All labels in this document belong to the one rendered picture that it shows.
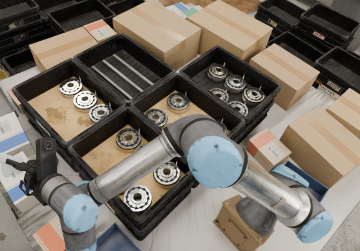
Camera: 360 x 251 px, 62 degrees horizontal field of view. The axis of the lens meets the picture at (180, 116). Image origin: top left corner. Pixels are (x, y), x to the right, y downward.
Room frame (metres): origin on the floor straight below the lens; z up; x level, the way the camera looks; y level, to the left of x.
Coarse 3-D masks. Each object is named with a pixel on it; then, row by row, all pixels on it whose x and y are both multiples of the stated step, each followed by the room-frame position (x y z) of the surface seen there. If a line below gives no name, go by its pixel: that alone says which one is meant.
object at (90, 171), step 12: (108, 120) 0.70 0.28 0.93; (144, 120) 0.72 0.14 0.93; (156, 132) 0.67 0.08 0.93; (72, 144) 0.57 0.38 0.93; (84, 168) 0.49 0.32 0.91; (180, 180) 0.48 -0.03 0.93; (168, 192) 0.43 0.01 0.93; (120, 204) 0.37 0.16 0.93; (156, 204) 0.38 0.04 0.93; (132, 216) 0.33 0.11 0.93; (144, 216) 0.34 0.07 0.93
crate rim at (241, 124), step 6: (168, 78) 0.98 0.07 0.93; (186, 78) 0.99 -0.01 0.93; (162, 84) 0.93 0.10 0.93; (192, 84) 0.97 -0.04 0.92; (150, 90) 0.89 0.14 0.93; (204, 90) 0.93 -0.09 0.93; (144, 96) 0.85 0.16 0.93; (210, 96) 0.90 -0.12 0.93; (132, 102) 0.81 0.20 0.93; (216, 102) 0.87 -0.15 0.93; (132, 108) 0.78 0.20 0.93; (228, 108) 0.84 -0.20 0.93; (144, 114) 0.75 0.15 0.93; (234, 114) 0.81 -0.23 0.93; (150, 120) 0.72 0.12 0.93; (156, 126) 0.70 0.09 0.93; (240, 126) 0.75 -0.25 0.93; (234, 132) 0.72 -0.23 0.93
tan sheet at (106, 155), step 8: (112, 136) 0.69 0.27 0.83; (104, 144) 0.64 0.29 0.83; (112, 144) 0.65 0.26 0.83; (96, 152) 0.61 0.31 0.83; (104, 152) 0.61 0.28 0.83; (112, 152) 0.61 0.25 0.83; (120, 152) 0.62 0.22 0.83; (88, 160) 0.56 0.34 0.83; (96, 160) 0.57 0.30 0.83; (104, 160) 0.57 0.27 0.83; (112, 160) 0.58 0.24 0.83; (120, 160) 0.58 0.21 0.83; (96, 168) 0.53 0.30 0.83; (104, 168) 0.54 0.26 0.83; (152, 176) 0.53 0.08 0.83; (136, 184) 0.49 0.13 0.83; (144, 184) 0.49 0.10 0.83; (152, 184) 0.50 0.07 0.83; (152, 192) 0.47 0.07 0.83; (160, 192) 0.47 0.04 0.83; (136, 200) 0.43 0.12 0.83; (152, 200) 0.44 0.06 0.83
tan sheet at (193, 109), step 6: (168, 96) 0.96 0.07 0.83; (162, 102) 0.91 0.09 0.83; (150, 108) 0.87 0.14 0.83; (156, 108) 0.87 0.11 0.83; (162, 108) 0.88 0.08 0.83; (192, 108) 0.90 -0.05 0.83; (198, 108) 0.91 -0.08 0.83; (168, 114) 0.85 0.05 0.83; (174, 114) 0.85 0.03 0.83; (180, 114) 0.86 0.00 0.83; (186, 114) 0.86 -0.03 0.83; (204, 114) 0.88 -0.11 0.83; (168, 120) 0.81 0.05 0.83; (174, 120) 0.82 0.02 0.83; (228, 132) 0.79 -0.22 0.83
